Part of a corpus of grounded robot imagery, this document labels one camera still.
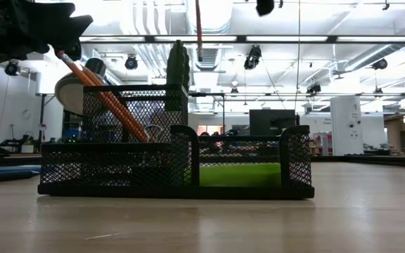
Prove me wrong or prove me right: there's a dark brown pen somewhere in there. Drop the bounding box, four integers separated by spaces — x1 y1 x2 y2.
0 170 41 184

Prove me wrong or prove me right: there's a white building column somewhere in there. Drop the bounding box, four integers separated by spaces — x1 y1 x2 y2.
330 96 364 157

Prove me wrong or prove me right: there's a black mesh desk organizer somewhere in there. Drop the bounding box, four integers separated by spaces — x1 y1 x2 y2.
37 84 315 200

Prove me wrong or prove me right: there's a green cactus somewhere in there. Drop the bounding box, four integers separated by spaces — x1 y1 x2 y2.
166 39 191 93

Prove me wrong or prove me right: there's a black computer monitor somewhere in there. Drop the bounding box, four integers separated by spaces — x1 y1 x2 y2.
249 109 297 136

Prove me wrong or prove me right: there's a small black binder clip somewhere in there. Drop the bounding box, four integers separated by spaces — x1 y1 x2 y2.
142 124 164 144

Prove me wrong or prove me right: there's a green sticky note pad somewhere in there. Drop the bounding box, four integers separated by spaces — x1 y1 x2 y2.
198 163 283 188

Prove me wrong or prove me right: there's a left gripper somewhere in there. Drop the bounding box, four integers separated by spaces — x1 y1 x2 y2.
0 0 94 81

